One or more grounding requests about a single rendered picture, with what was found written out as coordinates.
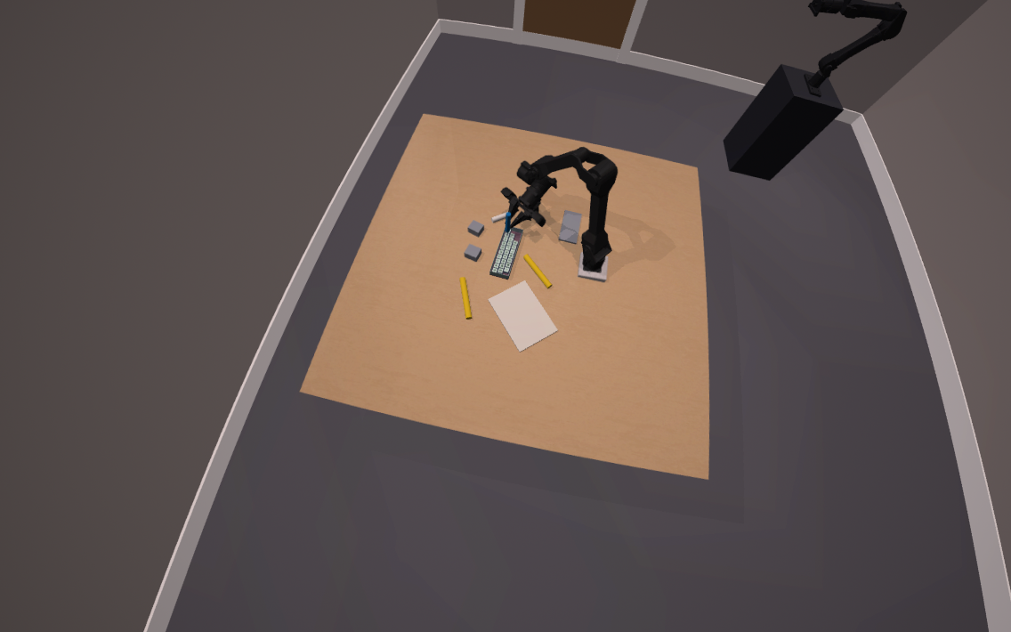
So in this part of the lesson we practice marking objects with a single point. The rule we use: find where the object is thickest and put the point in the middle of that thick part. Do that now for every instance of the yellow cylinder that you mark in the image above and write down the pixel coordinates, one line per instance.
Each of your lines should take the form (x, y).
(468, 314)

